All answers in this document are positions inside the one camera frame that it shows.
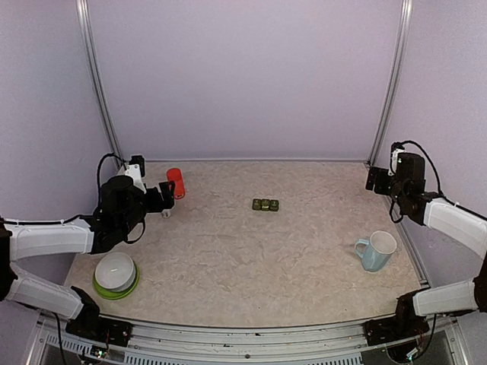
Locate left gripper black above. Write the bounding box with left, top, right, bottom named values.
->
left=119, top=180, right=174, bottom=235

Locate orange pill bottle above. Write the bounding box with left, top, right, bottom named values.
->
left=167, top=167, right=186, bottom=200

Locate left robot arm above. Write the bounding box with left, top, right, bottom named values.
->
left=1, top=176, right=176, bottom=338

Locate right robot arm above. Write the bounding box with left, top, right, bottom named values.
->
left=365, top=148, right=486, bottom=338

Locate light blue mug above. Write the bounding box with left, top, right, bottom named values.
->
left=354, top=230, right=397, bottom=273

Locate white bowl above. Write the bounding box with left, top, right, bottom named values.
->
left=94, top=252, right=137, bottom=293

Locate green plate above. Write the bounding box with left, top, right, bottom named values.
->
left=92, top=264, right=140, bottom=300

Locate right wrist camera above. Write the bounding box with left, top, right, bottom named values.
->
left=388, top=141, right=405, bottom=176

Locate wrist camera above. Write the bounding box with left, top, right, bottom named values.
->
left=123, top=155, right=146, bottom=193
left=388, top=141, right=405, bottom=176

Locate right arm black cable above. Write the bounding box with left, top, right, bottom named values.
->
left=399, top=139, right=444, bottom=197

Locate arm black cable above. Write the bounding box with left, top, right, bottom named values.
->
left=97, top=152, right=126, bottom=191
left=399, top=139, right=444, bottom=197

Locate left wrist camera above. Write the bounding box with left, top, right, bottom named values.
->
left=123, top=155, right=146, bottom=193

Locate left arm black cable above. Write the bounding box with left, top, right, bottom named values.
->
left=97, top=152, right=126, bottom=191

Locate right aluminium corner post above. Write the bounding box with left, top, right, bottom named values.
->
left=368, top=0, right=413, bottom=167

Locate aluminium corner post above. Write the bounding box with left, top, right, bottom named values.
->
left=76, top=0, right=123, bottom=157
left=368, top=0, right=413, bottom=167

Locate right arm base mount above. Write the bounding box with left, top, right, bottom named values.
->
left=362, top=313, right=430, bottom=346

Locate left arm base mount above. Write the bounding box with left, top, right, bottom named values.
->
left=65, top=312, right=132, bottom=347

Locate aluminium front rail frame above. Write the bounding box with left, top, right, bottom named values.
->
left=23, top=313, right=472, bottom=364

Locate left aluminium corner post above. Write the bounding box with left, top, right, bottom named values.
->
left=76, top=0, right=123, bottom=157

